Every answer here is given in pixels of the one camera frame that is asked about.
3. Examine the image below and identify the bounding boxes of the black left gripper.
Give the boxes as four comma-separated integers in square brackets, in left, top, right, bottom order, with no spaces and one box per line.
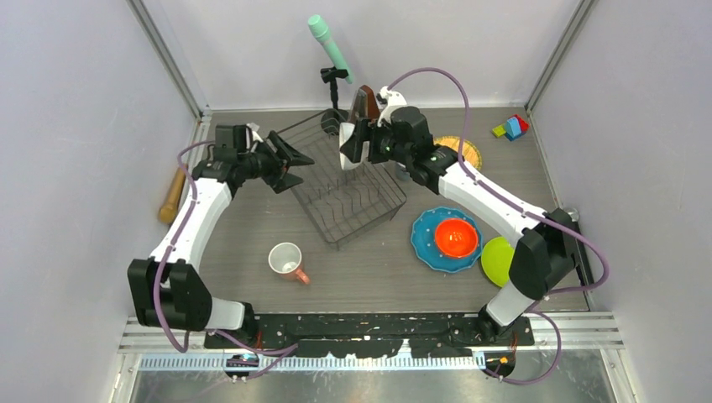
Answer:
[238,133,313,194]

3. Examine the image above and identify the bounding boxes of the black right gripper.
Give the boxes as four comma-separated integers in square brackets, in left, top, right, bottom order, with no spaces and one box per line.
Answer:
[340,118,411,166]

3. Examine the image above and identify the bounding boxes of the woven bamboo plate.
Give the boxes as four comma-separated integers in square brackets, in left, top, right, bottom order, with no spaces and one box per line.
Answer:
[434,136,483,170]

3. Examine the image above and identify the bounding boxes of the blue polka dot plate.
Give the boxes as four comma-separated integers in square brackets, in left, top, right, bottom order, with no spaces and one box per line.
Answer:
[411,207,483,274]

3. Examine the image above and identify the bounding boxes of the orange bowl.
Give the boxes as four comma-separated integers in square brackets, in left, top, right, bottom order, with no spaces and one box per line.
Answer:
[434,218,479,259]

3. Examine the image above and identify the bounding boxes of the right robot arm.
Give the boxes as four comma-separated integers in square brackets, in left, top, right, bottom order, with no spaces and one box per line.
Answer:
[339,107,578,345]

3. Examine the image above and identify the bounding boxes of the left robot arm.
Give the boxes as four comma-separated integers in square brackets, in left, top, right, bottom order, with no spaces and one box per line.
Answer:
[127,124,315,350]

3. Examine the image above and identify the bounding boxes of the black microphone stand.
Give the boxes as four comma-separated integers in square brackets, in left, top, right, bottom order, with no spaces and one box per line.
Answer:
[320,66,348,136]

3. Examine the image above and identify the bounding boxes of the brown wooden metronome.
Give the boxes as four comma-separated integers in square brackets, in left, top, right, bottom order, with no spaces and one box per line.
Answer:
[346,85,380,124]

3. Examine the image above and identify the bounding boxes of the grey ceramic mug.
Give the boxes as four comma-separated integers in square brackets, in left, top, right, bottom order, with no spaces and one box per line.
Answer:
[395,164,412,181]

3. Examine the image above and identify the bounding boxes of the pink floral mug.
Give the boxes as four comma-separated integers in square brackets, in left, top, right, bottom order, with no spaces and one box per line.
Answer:
[268,242,311,285]

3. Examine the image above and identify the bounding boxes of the mint green microphone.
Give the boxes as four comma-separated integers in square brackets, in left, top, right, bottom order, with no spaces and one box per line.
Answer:
[307,14,353,84]

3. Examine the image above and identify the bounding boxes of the wooden rolling pin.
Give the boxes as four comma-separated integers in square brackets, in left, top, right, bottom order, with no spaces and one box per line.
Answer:
[158,164,187,225]

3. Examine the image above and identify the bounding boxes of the colourful toy blocks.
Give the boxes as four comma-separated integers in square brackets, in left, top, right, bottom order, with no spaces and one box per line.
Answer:
[491,114,530,142]

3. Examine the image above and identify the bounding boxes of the lime green plate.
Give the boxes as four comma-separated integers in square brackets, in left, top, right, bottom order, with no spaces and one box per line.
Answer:
[480,237,515,287]

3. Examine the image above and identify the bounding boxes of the black handheld microphone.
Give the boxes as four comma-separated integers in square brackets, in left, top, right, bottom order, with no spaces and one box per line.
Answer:
[563,207,579,222]

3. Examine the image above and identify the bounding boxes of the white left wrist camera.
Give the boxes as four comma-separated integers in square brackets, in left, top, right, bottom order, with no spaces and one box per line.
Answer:
[246,123,264,144]

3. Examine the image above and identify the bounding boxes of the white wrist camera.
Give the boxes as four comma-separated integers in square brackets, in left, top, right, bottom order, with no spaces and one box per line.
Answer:
[246,123,264,144]
[375,86,407,125]

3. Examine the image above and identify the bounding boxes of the dark wire dish rack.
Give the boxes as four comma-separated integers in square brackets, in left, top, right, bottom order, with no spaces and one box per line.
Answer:
[278,109,406,250]

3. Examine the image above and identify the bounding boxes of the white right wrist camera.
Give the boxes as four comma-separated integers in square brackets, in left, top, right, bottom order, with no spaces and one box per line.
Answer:
[375,86,407,125]

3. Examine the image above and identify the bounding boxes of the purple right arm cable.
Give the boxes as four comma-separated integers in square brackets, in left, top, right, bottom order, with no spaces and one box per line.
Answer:
[386,67,611,386]

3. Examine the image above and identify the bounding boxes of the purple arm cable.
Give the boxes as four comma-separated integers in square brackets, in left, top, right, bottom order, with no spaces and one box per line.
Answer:
[386,67,611,386]
[152,139,301,381]

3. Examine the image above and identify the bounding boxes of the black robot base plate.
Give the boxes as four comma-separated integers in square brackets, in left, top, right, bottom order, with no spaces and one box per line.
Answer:
[204,312,535,359]

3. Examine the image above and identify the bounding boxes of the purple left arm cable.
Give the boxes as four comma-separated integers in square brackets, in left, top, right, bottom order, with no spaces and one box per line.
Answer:
[152,139,301,381]

